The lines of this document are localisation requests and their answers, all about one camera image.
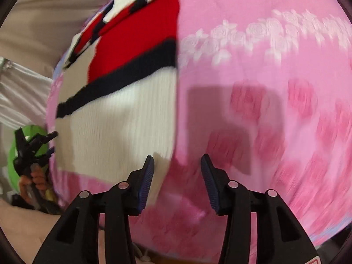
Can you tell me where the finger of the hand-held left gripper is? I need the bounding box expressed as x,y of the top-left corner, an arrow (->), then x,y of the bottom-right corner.
35,147 -> 56,166
26,131 -> 59,152

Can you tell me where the person's left hand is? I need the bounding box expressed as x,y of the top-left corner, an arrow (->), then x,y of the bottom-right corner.
29,167 -> 50,196

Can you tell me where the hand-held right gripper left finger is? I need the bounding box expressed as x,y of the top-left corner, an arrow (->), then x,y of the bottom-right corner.
32,155 -> 155,264

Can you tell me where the person's left forearm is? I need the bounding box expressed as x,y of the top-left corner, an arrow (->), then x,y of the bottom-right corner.
0,198 -> 64,264

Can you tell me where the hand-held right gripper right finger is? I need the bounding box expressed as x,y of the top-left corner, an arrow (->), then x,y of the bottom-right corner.
200,154 -> 320,264

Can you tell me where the pink floral bed sheet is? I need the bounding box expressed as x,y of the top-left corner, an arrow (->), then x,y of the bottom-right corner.
45,0 -> 352,256

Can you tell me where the white cloth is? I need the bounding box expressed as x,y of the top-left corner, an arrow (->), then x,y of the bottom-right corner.
0,57 -> 54,128

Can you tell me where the white cable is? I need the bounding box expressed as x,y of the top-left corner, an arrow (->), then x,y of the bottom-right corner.
131,241 -> 156,264

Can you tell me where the white red navy knit sweater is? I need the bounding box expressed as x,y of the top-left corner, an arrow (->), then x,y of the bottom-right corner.
56,0 -> 182,207

